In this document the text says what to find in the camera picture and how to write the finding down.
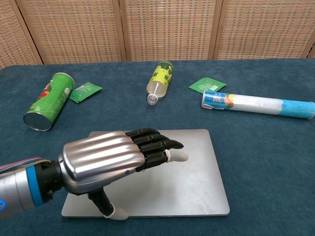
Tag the clear plastic bottle green label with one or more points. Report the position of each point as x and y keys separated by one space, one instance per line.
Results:
x=161 y=79

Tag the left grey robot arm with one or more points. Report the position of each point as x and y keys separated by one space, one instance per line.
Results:
x=22 y=186

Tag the white blue plastic wrap roll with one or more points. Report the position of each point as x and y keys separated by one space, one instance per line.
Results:
x=256 y=104

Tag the silver laptop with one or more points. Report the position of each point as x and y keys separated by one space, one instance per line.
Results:
x=187 y=186

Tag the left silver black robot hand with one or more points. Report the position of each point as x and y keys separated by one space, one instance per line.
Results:
x=103 y=157

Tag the green foil packet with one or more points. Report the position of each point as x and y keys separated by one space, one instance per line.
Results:
x=208 y=84
x=85 y=92

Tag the green chips can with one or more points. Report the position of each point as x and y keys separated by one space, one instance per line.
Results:
x=49 y=100

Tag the woven bamboo folding screen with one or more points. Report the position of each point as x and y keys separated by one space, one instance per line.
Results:
x=157 y=29

